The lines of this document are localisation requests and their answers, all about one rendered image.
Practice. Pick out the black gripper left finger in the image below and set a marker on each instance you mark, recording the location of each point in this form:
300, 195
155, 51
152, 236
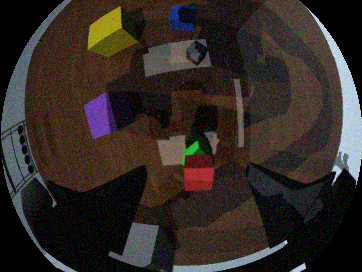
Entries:
108, 210

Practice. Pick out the yellow block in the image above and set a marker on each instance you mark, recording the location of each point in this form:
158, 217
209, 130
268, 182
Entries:
111, 33

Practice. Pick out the purple block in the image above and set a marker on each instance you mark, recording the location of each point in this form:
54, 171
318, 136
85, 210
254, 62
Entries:
108, 113

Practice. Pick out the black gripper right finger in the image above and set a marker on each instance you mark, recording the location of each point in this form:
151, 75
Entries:
282, 202

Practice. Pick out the red block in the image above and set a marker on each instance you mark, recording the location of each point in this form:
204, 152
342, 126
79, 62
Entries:
198, 172

